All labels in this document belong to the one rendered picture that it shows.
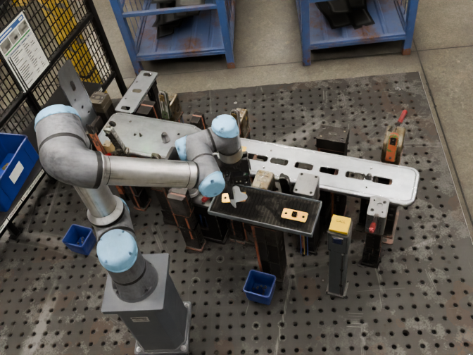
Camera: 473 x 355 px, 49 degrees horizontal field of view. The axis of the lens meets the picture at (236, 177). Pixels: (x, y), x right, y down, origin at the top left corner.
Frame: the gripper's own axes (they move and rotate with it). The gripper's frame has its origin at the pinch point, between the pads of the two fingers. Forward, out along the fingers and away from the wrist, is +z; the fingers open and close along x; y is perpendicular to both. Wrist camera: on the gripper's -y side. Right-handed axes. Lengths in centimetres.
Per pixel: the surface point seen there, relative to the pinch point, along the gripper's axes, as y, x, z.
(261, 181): 8.9, 12.9, 10.2
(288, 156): 19.4, 31.0, 18.1
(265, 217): 10.9, -8.9, 2.1
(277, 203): 15.1, -3.7, 2.1
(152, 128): -40, 53, 18
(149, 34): -89, 244, 102
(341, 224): 35.4, -13.3, 2.2
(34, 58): -92, 79, -6
